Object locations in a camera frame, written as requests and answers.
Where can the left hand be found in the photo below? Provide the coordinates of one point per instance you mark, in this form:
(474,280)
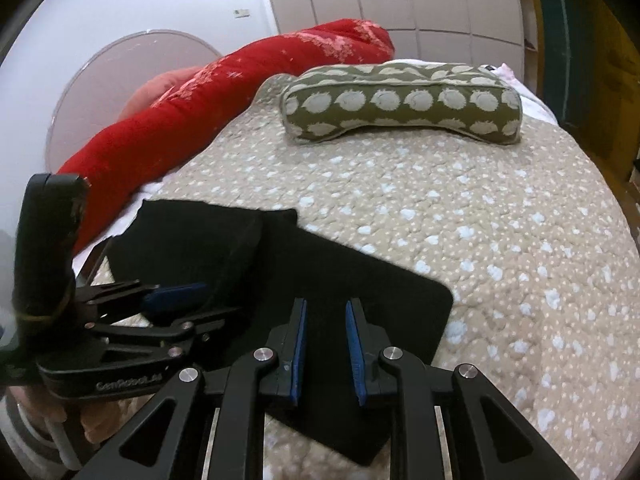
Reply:
(99,420)

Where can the olive patterned pillow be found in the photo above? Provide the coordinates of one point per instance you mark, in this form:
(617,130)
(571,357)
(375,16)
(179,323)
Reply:
(328,101)

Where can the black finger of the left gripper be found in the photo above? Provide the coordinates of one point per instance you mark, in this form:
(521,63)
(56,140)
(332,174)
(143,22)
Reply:
(175,292)
(200,327)

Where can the pink pillow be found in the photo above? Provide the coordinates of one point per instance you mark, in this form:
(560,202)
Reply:
(154,89)

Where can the dark green curtain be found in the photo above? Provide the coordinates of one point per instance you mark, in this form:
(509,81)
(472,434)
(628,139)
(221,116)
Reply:
(568,59)

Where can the red blanket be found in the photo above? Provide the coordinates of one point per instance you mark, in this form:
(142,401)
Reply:
(183,121)

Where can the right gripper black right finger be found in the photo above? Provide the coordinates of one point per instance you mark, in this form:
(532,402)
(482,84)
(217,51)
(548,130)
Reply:
(372,384)

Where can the beige dotted quilt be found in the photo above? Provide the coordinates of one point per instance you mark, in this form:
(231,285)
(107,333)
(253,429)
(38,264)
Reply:
(528,237)

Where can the white wardrobe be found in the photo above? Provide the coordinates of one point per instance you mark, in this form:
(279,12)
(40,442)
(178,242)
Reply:
(474,31)

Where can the round pink headboard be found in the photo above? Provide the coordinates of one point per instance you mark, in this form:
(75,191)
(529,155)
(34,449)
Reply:
(97,93)

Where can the white bed sheet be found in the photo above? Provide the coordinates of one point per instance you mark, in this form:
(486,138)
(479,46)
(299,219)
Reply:
(532,106)

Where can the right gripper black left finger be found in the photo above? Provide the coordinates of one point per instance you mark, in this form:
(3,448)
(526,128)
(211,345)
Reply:
(282,385)

